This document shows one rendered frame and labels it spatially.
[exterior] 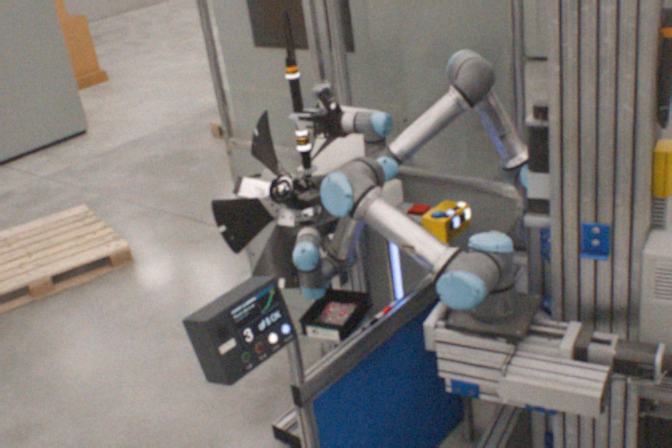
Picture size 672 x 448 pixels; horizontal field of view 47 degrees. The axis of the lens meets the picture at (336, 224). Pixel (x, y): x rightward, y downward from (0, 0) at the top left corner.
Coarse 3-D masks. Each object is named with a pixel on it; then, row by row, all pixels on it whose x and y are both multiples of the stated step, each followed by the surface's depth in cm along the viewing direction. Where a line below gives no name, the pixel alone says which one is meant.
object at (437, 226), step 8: (448, 200) 285; (440, 208) 280; (448, 208) 279; (464, 208) 278; (424, 216) 276; (432, 216) 274; (456, 216) 275; (424, 224) 276; (432, 224) 274; (440, 224) 271; (448, 224) 272; (464, 224) 280; (432, 232) 275; (440, 232) 273; (448, 232) 273; (456, 232) 277; (440, 240) 275; (448, 240) 274
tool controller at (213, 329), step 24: (240, 288) 211; (264, 288) 208; (216, 312) 198; (240, 312) 202; (264, 312) 208; (288, 312) 214; (192, 336) 201; (216, 336) 197; (264, 336) 207; (288, 336) 213; (216, 360) 198; (240, 360) 201; (264, 360) 207
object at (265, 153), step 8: (264, 112) 294; (264, 120) 293; (256, 128) 300; (264, 128) 293; (256, 136) 301; (264, 136) 293; (264, 144) 294; (272, 144) 288; (256, 152) 304; (264, 152) 296; (272, 152) 288; (264, 160) 299; (272, 160) 290; (272, 168) 294
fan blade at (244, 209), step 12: (216, 204) 296; (228, 204) 293; (240, 204) 290; (252, 204) 288; (216, 216) 297; (228, 216) 294; (240, 216) 292; (252, 216) 290; (264, 216) 289; (228, 228) 295; (240, 228) 294; (252, 228) 293; (228, 240) 297; (240, 240) 295; (240, 252) 297
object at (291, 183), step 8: (280, 176) 279; (288, 176) 277; (272, 184) 280; (280, 184) 279; (288, 184) 276; (296, 184) 275; (304, 184) 280; (312, 184) 284; (272, 192) 280; (280, 192) 278; (288, 192) 276; (304, 192) 278; (272, 200) 278; (280, 200) 276; (288, 200) 275; (296, 200) 277; (288, 208) 280; (296, 208) 283; (304, 208) 283
